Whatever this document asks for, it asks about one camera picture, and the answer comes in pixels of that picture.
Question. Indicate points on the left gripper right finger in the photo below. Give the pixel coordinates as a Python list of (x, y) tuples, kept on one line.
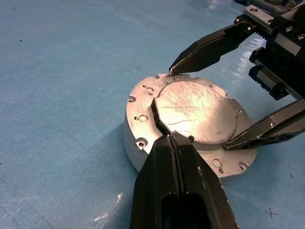
[(202, 190)]

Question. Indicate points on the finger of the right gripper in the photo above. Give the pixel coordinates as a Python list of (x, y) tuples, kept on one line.
[(209, 50), (269, 131)]

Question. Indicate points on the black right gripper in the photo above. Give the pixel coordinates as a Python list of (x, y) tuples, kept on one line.
[(286, 47)]

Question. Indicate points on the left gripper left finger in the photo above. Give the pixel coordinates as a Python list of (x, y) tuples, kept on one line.
[(152, 186)]

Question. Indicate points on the round silver housing lid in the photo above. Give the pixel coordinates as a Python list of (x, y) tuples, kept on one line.
[(195, 107)]

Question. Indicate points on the blue table cover sheet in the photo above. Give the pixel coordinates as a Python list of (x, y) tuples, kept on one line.
[(59, 95)]

